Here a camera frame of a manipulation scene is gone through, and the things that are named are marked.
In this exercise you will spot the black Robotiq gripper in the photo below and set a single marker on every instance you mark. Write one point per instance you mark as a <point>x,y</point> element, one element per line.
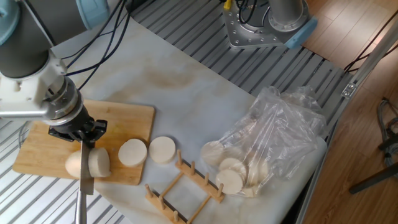
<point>74,127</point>

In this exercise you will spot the clear plastic bag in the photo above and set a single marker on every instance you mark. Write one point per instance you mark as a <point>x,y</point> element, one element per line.
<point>280,130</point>

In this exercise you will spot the wooden peg rack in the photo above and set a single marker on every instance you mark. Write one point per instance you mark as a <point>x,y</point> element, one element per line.
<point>199,180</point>

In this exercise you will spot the small yellow object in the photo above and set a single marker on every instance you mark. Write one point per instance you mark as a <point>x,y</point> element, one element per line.
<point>228,3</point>

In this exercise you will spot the steel cleaver knife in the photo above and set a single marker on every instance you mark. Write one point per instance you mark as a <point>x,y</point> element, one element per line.
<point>86,174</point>

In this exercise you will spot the silver corner bracket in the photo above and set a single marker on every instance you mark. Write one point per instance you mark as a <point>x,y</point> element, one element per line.
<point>348,90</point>

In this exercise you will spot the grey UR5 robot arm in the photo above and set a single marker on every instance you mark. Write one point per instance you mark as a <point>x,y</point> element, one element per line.
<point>21,46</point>

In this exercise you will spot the black metal stand leg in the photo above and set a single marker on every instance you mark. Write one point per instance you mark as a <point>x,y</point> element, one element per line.
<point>373,179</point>

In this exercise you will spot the aluminium frame beam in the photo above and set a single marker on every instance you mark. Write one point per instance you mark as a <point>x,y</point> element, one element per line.
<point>373,60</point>

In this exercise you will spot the bamboo cutting board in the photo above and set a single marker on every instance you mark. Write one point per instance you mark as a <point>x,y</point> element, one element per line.
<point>124,124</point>

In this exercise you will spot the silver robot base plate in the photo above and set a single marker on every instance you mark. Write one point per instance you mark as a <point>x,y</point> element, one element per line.
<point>239,31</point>

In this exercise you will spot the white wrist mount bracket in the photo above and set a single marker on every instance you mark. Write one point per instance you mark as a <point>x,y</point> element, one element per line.
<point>25,93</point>

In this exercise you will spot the white radish slice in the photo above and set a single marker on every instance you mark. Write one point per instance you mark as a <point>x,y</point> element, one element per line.
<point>229,182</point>
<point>162,150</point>
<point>233,165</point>
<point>100,163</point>
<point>213,154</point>
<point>132,153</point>
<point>258,172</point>
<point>250,191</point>

